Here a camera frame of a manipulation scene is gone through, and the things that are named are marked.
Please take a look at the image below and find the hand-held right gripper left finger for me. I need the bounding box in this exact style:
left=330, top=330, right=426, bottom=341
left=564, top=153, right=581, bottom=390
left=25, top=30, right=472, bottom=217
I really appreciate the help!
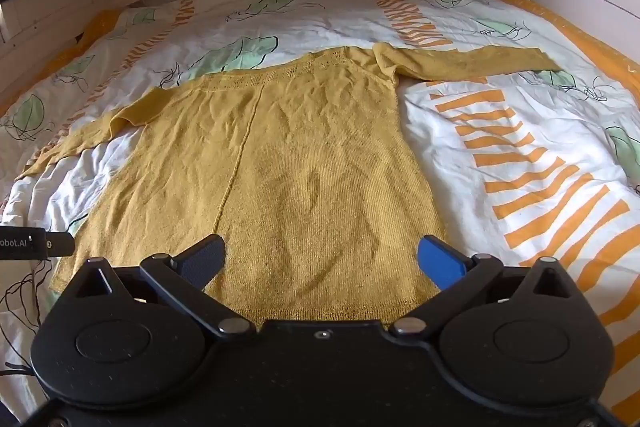
left=62, top=234, right=256, bottom=339

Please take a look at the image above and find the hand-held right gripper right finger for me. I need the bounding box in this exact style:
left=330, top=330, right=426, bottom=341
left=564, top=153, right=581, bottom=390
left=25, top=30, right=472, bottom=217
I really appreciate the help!
left=390, top=234, right=584, bottom=339

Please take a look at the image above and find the mustard yellow knit sweater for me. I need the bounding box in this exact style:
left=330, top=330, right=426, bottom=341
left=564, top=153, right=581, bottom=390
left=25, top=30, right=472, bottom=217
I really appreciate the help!
left=20, top=45, right=564, bottom=326

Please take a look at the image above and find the white leaf-print duvet cover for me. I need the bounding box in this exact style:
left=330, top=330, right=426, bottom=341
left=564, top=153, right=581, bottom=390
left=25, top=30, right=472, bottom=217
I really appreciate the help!
left=0, top=0, right=640, bottom=427

